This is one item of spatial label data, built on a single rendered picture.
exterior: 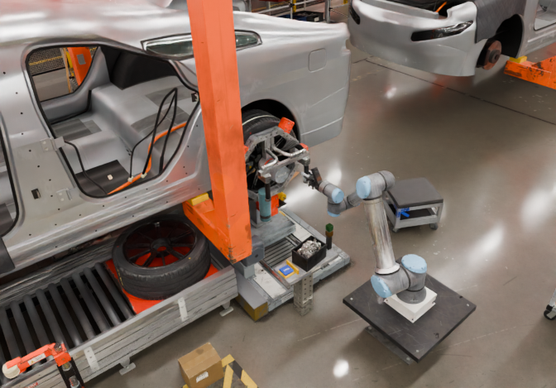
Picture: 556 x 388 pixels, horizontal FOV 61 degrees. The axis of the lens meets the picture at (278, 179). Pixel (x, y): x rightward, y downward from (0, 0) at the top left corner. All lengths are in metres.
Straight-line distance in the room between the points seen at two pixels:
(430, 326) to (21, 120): 2.59
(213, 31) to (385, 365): 2.27
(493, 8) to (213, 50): 3.49
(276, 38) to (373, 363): 2.22
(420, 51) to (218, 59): 3.18
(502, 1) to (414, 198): 2.28
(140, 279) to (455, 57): 3.71
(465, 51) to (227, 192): 3.25
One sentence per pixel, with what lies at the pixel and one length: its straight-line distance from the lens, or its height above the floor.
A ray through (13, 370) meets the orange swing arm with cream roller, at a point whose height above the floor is 0.49.
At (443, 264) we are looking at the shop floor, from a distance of 4.01.
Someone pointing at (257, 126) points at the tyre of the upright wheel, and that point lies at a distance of 3.31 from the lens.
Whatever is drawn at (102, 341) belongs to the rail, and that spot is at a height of 0.37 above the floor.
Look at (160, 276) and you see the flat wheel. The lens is 3.18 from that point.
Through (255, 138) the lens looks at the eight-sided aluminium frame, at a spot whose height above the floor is 1.12.
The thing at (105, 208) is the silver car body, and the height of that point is 0.92.
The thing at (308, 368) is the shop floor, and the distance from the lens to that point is 3.24.
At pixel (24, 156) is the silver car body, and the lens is 2.84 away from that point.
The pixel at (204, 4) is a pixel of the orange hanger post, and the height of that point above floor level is 2.15.
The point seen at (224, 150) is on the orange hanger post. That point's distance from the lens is 2.62.
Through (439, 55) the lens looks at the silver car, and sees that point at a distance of 5.22.
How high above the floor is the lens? 2.69
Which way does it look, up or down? 34 degrees down
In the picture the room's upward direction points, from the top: 2 degrees counter-clockwise
